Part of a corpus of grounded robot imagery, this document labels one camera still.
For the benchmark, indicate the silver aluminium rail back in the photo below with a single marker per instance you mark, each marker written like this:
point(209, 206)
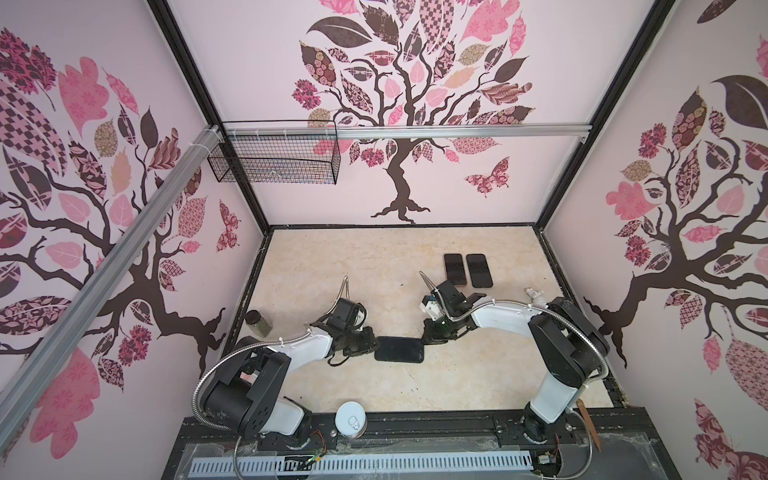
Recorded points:
point(408, 132)

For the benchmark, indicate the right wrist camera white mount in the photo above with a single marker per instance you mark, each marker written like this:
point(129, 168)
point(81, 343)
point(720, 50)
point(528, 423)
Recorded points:
point(431, 307)

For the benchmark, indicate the small white figurine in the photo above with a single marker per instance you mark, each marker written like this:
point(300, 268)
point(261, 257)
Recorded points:
point(536, 297)

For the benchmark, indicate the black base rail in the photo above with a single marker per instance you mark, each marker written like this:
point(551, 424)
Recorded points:
point(631, 446)

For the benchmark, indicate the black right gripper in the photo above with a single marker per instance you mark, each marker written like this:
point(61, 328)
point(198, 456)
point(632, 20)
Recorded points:
point(430, 339)

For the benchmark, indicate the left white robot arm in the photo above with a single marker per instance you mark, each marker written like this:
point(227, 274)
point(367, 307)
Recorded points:
point(345, 315)

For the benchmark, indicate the white slotted cable duct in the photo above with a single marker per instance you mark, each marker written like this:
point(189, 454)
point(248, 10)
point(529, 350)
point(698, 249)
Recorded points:
point(362, 464)

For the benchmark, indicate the silver aluminium rail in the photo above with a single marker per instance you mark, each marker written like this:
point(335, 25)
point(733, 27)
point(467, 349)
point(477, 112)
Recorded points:
point(35, 375)
point(408, 132)

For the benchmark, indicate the black smartphone with silver frame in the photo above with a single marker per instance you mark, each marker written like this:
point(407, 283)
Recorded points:
point(455, 269)

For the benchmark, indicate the glass spice jar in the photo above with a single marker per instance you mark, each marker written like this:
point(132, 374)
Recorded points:
point(258, 323)

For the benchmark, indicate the white round can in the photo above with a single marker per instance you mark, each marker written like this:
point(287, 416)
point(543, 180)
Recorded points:
point(350, 420)

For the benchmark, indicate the brown wooden stick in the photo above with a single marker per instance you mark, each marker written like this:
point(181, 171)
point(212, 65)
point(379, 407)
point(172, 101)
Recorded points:
point(589, 424)

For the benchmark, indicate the black wire basket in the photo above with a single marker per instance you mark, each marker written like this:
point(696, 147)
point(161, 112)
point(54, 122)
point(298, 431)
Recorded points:
point(278, 151)

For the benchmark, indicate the silver aluminium rail left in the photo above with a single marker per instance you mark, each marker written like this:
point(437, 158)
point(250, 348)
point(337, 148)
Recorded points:
point(35, 375)

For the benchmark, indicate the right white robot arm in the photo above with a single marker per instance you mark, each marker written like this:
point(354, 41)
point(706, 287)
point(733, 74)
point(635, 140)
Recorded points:
point(552, 400)

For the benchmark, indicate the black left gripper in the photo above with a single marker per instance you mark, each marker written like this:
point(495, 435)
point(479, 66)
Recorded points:
point(369, 346)

